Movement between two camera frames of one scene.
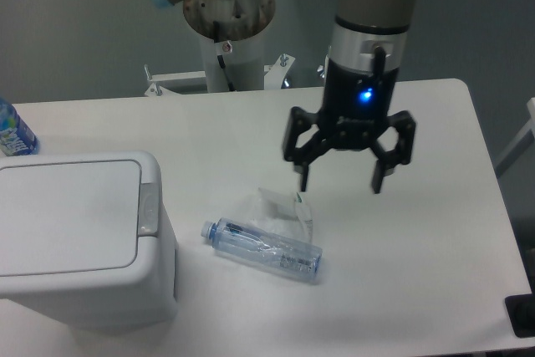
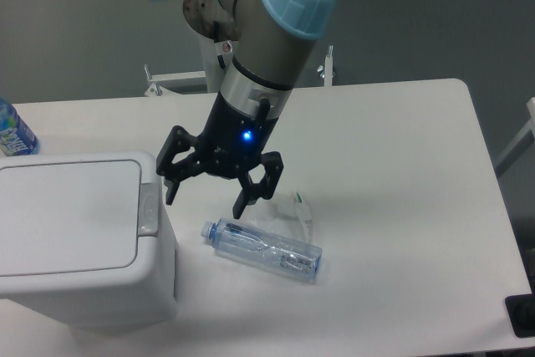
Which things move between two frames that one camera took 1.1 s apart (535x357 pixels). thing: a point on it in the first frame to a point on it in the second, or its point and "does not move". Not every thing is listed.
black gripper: x=356 y=104 to x=232 y=140
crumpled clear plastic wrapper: x=279 y=211 does not move
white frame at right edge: x=521 y=143 does not move
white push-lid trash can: x=85 y=238 does not move
